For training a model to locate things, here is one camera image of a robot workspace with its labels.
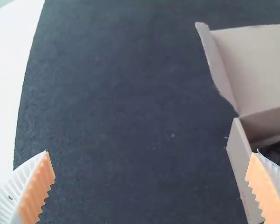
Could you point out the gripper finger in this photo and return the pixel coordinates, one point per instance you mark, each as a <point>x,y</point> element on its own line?
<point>30,191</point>
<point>268,186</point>

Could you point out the cardboard box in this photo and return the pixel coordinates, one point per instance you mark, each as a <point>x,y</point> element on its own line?
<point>247,70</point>

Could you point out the black mat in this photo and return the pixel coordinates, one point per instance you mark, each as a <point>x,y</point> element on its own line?
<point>130,105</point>

